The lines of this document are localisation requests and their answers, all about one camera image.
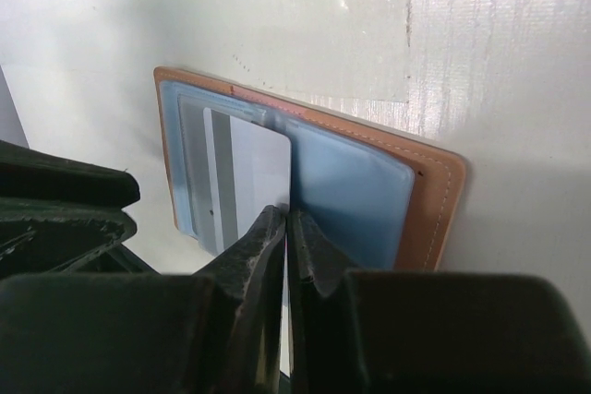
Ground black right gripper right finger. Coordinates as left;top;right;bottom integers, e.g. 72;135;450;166
287;211;590;393

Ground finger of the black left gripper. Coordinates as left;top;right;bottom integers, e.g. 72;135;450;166
1;197;137;277
1;141;140;217

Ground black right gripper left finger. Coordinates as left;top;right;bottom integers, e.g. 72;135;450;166
1;206;286;393

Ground brown leather card holder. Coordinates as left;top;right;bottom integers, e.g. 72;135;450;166
153;66;466;270

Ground white card grey stripe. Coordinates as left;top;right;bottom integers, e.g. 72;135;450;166
202;108;291;393

